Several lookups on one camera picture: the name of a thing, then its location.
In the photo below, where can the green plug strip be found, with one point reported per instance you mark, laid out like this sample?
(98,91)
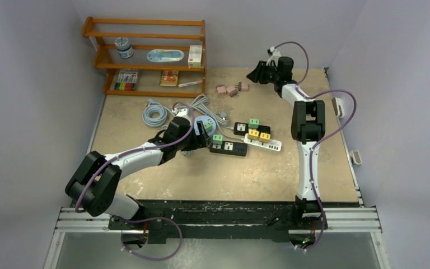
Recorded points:
(253,123)

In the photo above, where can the round blue power socket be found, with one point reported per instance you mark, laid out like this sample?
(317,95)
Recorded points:
(203,119)

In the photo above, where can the white wall bracket upper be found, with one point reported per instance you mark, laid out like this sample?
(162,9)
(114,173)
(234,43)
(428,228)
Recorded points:
(338,107)

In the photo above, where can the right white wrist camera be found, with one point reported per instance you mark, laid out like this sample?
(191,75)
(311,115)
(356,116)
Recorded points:
(274,55)

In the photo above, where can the white power strip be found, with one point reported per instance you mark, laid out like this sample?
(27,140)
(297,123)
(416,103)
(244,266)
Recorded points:
(273,145)

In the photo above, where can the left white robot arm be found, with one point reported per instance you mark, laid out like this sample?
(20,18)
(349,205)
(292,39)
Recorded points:
(93,185)

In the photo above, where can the white red small box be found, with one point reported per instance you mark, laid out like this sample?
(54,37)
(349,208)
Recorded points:
(195,56)

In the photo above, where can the black metal base rail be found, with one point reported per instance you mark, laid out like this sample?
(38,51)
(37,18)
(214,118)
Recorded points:
(160,220)

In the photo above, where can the orange wooden shelf rack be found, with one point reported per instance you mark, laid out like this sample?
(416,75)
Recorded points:
(144,36)

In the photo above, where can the white marker pen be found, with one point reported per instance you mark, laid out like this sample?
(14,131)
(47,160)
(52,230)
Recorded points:
(190,83)

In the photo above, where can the white wall bracket lower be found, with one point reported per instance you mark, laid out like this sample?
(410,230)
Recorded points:
(355,158)

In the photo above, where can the blue white round jar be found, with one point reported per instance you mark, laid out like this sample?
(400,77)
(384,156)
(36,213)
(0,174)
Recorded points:
(123,47)

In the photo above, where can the pink plug strip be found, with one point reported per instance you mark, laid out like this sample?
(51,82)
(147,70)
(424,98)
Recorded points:
(243,86)

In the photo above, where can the white wall bracket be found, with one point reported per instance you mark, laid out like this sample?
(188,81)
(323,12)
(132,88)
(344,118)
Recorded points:
(355,158)
(338,107)

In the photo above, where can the orange small booklet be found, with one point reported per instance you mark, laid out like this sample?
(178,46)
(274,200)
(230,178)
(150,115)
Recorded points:
(169,78)

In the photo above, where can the blue white oval package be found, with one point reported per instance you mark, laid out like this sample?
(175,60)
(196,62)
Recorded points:
(165,55)

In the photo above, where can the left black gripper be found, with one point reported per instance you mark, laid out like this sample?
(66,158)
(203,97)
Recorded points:
(199,141)

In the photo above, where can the yellow plug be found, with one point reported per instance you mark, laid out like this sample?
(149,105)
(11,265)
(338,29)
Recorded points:
(264,137)
(253,134)

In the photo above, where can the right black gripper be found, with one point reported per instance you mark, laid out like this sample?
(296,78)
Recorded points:
(257,74)

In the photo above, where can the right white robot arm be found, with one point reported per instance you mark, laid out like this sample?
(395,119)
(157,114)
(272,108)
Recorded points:
(308,127)

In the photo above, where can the coloured marker pen pack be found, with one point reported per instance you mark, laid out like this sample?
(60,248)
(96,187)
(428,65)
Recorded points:
(126,80)

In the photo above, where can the yellow plug left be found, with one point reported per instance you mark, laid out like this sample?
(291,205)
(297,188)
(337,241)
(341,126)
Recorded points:
(253,134)

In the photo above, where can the yellow plug right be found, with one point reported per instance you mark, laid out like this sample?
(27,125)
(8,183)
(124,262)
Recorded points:
(264,137)

